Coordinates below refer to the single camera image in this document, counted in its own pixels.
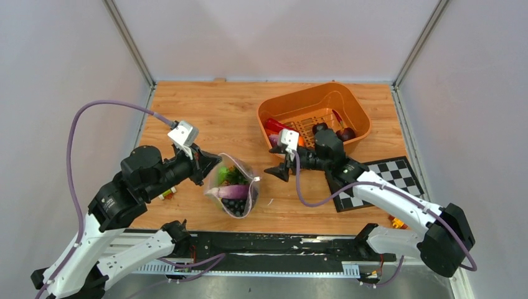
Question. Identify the red toy chili pepper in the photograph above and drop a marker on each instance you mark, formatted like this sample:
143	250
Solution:
278	125

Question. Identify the toy pineapple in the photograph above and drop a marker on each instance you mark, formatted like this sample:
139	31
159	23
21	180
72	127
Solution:
234	176

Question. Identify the dark round toy plum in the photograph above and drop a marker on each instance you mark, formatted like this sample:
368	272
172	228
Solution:
319	127

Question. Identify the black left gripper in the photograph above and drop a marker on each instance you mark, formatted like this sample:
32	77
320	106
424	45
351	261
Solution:
202	162

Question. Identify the pink toy onion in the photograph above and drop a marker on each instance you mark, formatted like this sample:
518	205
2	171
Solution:
273	139

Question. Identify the small toy on table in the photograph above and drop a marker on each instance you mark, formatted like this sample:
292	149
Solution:
168	194

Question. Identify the black toy grape bunch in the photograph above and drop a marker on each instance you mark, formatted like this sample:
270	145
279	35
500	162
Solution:
235	207

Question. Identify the orange plastic basin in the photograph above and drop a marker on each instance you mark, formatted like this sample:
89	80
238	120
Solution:
331	103

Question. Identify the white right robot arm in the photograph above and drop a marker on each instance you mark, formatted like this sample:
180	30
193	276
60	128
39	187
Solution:
439	236

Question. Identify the yellow toy brick car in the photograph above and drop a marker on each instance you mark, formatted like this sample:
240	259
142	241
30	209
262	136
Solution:
397	223

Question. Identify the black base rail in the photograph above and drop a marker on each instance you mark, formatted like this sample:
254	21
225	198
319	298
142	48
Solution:
252	252

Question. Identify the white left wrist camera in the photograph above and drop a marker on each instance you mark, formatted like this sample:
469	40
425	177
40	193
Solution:
183	137

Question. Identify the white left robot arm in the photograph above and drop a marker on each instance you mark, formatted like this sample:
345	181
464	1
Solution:
82	271

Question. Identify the clear zip top bag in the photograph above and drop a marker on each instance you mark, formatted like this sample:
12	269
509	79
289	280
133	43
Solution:
253	177

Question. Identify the green toy cucumber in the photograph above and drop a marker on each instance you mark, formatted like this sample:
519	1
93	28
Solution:
222	174

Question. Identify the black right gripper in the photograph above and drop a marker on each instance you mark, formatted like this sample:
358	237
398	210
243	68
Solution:
281	171

